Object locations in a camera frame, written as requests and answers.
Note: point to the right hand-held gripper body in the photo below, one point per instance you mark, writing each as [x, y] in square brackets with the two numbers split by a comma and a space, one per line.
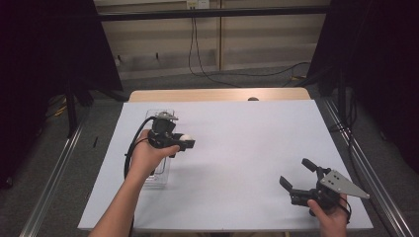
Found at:
[342, 184]

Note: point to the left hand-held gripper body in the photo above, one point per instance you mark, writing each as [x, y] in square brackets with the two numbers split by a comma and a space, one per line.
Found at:
[163, 136]

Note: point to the white ping pong ball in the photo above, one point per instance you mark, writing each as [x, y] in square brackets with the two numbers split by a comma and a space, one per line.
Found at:
[186, 137]

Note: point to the clear plastic storage bin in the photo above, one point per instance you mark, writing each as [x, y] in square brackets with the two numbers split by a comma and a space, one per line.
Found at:
[157, 179]

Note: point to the person's left hand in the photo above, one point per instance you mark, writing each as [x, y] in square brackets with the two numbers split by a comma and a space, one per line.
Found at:
[145, 159]

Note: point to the person's right hand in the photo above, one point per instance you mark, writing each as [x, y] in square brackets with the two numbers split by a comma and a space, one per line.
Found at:
[332, 222]

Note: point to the wooden table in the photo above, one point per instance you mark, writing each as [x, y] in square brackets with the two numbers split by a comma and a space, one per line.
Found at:
[197, 94]

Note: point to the white table sheet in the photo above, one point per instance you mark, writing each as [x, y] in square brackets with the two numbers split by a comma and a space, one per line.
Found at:
[230, 164]

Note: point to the black metal stand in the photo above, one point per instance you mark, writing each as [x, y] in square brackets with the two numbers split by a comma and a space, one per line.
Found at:
[70, 108]
[342, 98]

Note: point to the small dark round knob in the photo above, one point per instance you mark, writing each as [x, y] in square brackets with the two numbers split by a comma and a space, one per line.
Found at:
[253, 98]

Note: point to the black curtain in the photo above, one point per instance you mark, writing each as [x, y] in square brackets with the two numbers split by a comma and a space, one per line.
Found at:
[42, 65]
[372, 65]

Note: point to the black horizontal bar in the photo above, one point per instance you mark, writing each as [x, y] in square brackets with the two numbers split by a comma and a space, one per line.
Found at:
[214, 13]

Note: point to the metal floor rail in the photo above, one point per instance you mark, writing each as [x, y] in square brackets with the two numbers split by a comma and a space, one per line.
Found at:
[52, 184]
[372, 184]

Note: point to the white wall socket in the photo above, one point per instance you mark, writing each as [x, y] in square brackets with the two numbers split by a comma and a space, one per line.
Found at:
[197, 4]

